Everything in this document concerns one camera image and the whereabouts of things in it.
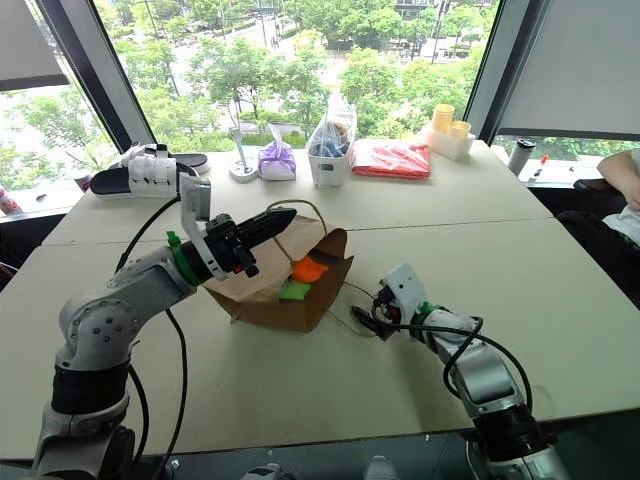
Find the white desk stand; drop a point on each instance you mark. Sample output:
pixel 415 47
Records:
pixel 242 170

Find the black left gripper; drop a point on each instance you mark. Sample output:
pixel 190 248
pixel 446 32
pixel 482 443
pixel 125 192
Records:
pixel 226 246

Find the tall yellow cup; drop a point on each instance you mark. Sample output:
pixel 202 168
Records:
pixel 443 119

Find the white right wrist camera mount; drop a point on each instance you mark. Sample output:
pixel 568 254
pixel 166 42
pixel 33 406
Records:
pixel 406 290

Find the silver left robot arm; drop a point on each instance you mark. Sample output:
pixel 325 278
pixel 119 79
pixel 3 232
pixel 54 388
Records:
pixel 100 320

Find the green wrist zip tie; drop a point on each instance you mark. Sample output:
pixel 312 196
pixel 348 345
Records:
pixel 428 308
pixel 181 260

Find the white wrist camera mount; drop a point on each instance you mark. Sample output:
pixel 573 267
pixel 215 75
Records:
pixel 406 290
pixel 194 200

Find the clear plastic bag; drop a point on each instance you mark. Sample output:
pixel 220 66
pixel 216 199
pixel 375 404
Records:
pixel 332 130

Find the green right wrist zip tie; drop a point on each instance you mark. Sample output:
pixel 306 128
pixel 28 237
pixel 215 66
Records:
pixel 428 308

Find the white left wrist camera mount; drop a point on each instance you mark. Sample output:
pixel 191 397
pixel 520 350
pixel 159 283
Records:
pixel 194 200

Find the dark window frame post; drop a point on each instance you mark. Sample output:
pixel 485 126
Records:
pixel 95 70
pixel 492 75

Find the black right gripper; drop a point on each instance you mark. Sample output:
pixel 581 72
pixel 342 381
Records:
pixel 386 306

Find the red and white can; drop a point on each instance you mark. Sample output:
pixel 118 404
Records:
pixel 7 202

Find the red folded mesh cloth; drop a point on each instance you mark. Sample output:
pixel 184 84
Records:
pixel 392 160

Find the green plush toy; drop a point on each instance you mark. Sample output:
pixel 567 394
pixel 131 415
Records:
pixel 295 291

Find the grey roller blind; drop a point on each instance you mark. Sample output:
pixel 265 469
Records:
pixel 575 65
pixel 25 45

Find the brown paper bag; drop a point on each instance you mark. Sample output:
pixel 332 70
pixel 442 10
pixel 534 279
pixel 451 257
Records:
pixel 265 312

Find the person's bare forearm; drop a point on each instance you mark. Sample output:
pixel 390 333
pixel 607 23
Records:
pixel 617 172

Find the grey rounded shape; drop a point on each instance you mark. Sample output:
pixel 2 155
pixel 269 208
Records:
pixel 264 472
pixel 381 469

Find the white storage basket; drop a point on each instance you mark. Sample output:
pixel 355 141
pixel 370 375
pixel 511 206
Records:
pixel 329 170

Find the orange plush toy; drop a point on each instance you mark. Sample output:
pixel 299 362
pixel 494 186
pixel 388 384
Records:
pixel 307 270

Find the black chair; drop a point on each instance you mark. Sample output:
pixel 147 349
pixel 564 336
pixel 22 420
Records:
pixel 595 250

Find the green left wrist zip tie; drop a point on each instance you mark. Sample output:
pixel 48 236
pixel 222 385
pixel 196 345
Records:
pixel 181 260

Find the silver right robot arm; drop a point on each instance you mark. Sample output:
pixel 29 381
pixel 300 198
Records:
pixel 487 375

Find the white tumbler with black lid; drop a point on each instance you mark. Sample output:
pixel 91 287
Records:
pixel 520 159

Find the purple tissue pouch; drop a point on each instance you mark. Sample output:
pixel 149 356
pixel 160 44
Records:
pixel 276 162

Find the short yellow cup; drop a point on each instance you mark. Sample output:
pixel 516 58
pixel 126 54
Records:
pixel 460 131

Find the person's white shirt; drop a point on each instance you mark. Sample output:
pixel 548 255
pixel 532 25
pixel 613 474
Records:
pixel 627 222

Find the orange marker pen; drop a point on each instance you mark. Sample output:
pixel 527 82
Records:
pixel 540 167

